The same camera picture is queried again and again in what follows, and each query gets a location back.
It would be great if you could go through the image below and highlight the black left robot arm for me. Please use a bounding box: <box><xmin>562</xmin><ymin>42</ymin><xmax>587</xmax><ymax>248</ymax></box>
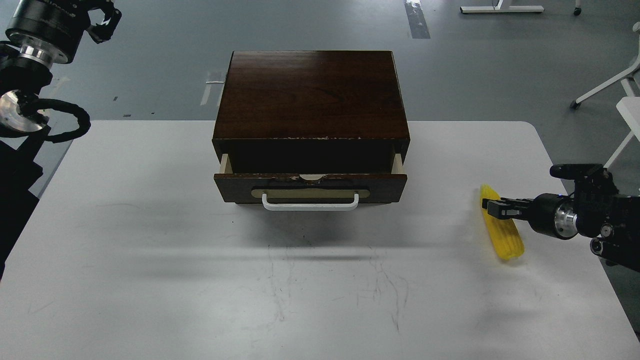
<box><xmin>0</xmin><ymin>0</ymin><xmax>122</xmax><ymax>265</ymax></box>

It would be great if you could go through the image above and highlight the white desk foot bar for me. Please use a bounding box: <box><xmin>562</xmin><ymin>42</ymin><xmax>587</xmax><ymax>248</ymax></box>
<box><xmin>459</xmin><ymin>0</ymin><xmax>545</xmax><ymax>14</ymax></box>

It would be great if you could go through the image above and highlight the dark wooden drawer front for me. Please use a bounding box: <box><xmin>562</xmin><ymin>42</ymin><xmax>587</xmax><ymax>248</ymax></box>
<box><xmin>214</xmin><ymin>153</ymin><xmax>409</xmax><ymax>205</ymax></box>

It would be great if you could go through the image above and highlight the white drawer handle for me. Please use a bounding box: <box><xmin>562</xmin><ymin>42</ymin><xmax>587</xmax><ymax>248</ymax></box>
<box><xmin>262</xmin><ymin>193</ymin><xmax>360</xmax><ymax>212</ymax></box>

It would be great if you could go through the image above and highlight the yellow toy corn cob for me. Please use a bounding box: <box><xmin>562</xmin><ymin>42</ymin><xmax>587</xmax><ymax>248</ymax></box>
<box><xmin>481</xmin><ymin>207</ymin><xmax>525</xmax><ymax>261</ymax></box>

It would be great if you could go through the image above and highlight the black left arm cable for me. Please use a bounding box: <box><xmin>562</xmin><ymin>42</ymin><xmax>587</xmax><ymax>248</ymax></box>
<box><xmin>20</xmin><ymin>98</ymin><xmax>92</xmax><ymax>145</ymax></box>

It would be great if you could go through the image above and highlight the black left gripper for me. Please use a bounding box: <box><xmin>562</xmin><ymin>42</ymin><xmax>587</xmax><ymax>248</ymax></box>
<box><xmin>5</xmin><ymin>0</ymin><xmax>122</xmax><ymax>65</ymax></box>

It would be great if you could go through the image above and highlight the dark wooden drawer cabinet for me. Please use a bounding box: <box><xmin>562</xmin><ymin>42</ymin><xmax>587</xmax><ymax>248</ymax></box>
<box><xmin>212</xmin><ymin>50</ymin><xmax>410</xmax><ymax>174</ymax></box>

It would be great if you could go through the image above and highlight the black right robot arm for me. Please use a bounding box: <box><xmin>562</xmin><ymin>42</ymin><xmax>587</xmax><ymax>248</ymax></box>
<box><xmin>480</xmin><ymin>163</ymin><xmax>640</xmax><ymax>271</ymax></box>

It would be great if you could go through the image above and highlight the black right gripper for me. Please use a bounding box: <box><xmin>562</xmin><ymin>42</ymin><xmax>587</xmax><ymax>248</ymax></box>
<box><xmin>482</xmin><ymin>163</ymin><xmax>618</xmax><ymax>240</ymax></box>

